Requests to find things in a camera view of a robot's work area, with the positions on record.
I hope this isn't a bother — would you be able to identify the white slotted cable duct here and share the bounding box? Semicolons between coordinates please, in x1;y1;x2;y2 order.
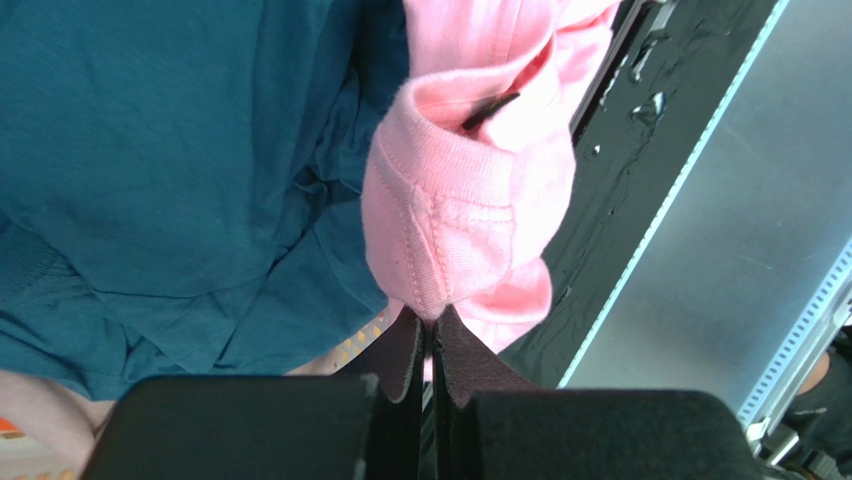
736;242;851;429

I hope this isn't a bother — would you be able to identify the orange garment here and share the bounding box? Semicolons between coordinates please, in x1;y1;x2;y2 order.
0;418;26;440

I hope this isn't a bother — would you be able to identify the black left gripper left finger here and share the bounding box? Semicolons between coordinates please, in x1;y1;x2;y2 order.
83;310;425;479

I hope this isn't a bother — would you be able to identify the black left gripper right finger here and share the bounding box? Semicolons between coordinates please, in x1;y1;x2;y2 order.
432;308;775;479

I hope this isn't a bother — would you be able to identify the teal blue t-shirt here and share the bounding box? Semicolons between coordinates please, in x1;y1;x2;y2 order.
1;1;408;401

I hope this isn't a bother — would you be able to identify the pink t-shirt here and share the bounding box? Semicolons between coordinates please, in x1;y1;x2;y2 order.
362;1;619;352

